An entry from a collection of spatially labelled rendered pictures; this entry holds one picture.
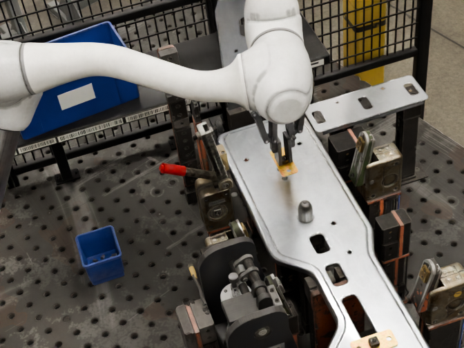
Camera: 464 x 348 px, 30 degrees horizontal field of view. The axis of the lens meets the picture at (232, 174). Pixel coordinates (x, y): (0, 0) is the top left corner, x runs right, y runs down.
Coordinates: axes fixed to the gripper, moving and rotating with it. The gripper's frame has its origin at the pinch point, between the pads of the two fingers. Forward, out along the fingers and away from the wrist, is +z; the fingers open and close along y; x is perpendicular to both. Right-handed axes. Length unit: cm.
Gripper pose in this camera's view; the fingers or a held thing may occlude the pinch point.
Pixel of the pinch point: (282, 148)
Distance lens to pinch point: 186.8
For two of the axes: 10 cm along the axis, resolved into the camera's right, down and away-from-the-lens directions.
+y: 9.4, -2.9, 1.5
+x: -3.2, -6.6, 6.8
